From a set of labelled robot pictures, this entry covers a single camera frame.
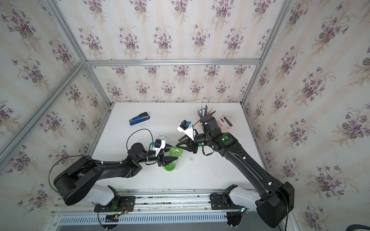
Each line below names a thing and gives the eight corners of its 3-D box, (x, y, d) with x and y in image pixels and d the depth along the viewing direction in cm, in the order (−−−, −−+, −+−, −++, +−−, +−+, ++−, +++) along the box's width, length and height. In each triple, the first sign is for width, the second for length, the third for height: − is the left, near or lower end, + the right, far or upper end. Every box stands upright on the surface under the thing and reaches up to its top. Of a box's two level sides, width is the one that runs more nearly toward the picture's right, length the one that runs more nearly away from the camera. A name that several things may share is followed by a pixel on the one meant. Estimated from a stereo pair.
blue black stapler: (130, 126, 108) (128, 122, 104) (129, 122, 110) (127, 118, 106) (150, 118, 112) (148, 114, 109) (148, 114, 115) (147, 111, 111)
